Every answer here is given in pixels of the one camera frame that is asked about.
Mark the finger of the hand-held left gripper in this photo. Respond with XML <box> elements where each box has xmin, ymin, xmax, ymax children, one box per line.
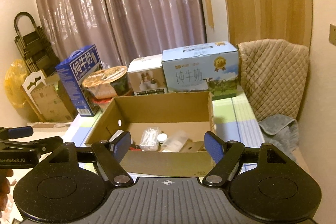
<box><xmin>0</xmin><ymin>136</ymin><xmax>64</xmax><ymax>154</ymax></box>
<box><xmin>0</xmin><ymin>126</ymin><xmax>34</xmax><ymax>140</ymax></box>

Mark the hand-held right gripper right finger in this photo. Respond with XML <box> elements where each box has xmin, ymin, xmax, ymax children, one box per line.
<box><xmin>202</xmin><ymin>131</ymin><xmax>289</xmax><ymax>187</ymax></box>

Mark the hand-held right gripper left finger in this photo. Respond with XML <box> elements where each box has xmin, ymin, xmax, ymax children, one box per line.
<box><xmin>50</xmin><ymin>131</ymin><xmax>134</xmax><ymax>186</ymax></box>

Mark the blue label floss pick pack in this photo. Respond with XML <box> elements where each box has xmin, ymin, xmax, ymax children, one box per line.
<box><xmin>140</xmin><ymin>127</ymin><xmax>161</xmax><ymax>152</ymax></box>

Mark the clear plastic cup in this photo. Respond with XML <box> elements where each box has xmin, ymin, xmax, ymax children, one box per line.
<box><xmin>161</xmin><ymin>131</ymin><xmax>189</xmax><ymax>153</ymax></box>

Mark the brown cardboard box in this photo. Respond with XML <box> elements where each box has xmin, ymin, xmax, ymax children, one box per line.
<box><xmin>84</xmin><ymin>91</ymin><xmax>217</xmax><ymax>177</ymax></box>

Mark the person's left hand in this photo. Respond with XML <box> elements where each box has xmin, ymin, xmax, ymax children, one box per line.
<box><xmin>0</xmin><ymin>169</ymin><xmax>14</xmax><ymax>205</ymax></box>

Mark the brown cardboard carton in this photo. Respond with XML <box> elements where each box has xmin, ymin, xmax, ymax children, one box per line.
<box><xmin>31</xmin><ymin>74</ymin><xmax>79</xmax><ymax>122</ymax></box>

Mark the yellow plastic bag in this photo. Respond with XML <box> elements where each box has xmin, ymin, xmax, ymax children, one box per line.
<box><xmin>5</xmin><ymin>59</ymin><xmax>30</xmax><ymax>109</ymax></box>

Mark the white carved chair back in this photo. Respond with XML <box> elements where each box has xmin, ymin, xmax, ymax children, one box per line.
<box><xmin>21</xmin><ymin>69</ymin><xmax>48</xmax><ymax>119</ymax></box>

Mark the dark blue milk carton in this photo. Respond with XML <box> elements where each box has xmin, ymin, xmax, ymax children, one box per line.
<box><xmin>56</xmin><ymin>45</ymin><xmax>103</xmax><ymax>117</ymax></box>

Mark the grey towel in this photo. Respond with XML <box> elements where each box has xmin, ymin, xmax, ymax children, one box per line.
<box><xmin>258</xmin><ymin>114</ymin><xmax>300</xmax><ymax>159</ymax></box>

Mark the white product box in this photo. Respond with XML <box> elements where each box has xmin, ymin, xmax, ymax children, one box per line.
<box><xmin>128</xmin><ymin>54</ymin><xmax>168</xmax><ymax>96</ymax></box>

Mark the light blue milk case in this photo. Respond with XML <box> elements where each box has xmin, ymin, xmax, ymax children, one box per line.
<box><xmin>161</xmin><ymin>42</ymin><xmax>239</xmax><ymax>101</ymax></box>

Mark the black folding ladder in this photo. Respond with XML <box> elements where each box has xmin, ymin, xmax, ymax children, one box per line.
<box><xmin>14</xmin><ymin>12</ymin><xmax>61</xmax><ymax>75</ymax></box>

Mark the beige quilted chair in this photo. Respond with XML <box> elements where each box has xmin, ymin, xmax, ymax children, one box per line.
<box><xmin>236</xmin><ymin>40</ymin><xmax>310</xmax><ymax>169</ymax></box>

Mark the pink sheer curtain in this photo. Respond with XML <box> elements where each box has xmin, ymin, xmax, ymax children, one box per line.
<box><xmin>33</xmin><ymin>0</ymin><xmax>206</xmax><ymax>69</ymax></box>

